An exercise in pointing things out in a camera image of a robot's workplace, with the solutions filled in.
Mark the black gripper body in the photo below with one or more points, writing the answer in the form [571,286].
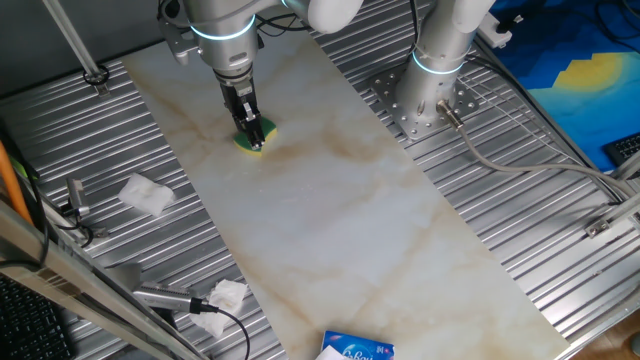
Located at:
[235,97]

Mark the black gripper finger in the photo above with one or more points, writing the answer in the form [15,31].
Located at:
[239,125]
[253,130]

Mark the green and yellow sponge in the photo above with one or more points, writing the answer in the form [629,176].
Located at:
[242,141]

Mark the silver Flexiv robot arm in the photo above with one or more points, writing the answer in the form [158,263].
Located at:
[225,45]

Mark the folded white gauze pad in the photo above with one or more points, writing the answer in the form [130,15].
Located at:
[146,195]

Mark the marble pattern tile slab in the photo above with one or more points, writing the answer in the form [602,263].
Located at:
[350,225]

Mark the crumpled white tissue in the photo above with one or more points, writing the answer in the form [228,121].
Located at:
[225,297]

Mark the aluminium pole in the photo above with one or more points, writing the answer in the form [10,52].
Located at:
[74,39]

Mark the black metal clamp tool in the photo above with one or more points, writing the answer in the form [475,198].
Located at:
[76,195]

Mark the orange pole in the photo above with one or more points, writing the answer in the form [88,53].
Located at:
[10,182]

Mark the white tissue sheet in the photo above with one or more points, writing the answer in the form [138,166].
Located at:
[330,354]

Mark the blue tissue pack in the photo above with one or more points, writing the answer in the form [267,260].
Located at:
[360,347]

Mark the white power strip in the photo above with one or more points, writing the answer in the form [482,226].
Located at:
[492,30]

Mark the blue and yellow mat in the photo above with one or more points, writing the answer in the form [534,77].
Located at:
[575,100]

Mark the small black keyboard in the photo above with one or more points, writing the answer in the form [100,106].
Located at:
[625,147]

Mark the gray wrist camera with bracket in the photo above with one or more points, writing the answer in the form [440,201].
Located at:
[175,42]

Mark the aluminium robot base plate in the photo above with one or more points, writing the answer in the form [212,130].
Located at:
[412,128]

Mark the silver finned camera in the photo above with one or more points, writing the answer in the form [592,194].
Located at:
[160,299]

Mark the aluminium frame bar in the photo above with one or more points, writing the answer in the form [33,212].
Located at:
[50,260]

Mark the aluminium profile with bracket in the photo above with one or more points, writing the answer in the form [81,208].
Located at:
[597,228]

